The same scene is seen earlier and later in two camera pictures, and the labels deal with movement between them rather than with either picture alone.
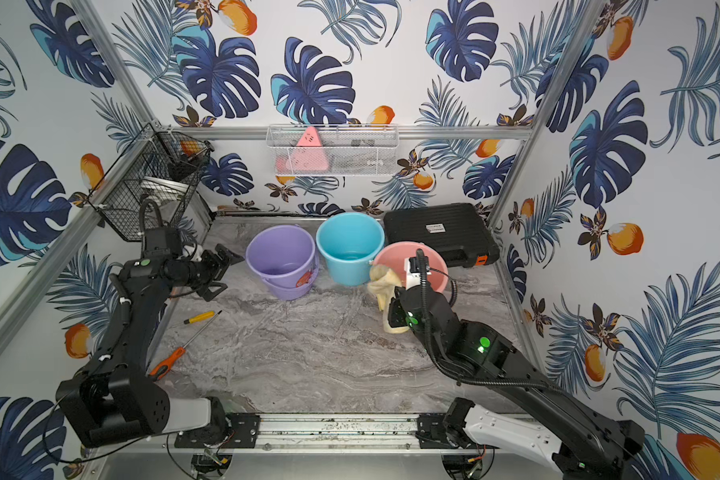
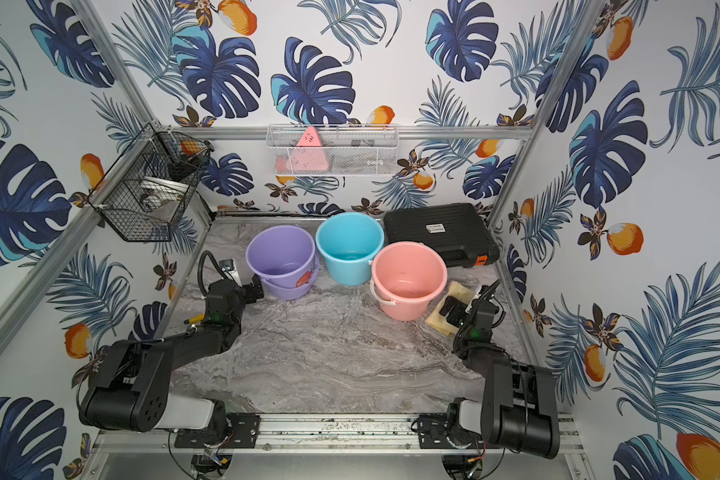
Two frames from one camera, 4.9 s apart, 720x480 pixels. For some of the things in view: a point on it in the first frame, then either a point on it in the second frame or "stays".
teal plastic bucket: (349, 241) stays
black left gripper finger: (205, 292) → (256, 289)
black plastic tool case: (456, 228) stays
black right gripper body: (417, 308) → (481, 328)
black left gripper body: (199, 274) → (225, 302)
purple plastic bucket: (285, 257) stays
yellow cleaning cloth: (383, 283) → (437, 320)
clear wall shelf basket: (347, 150) stays
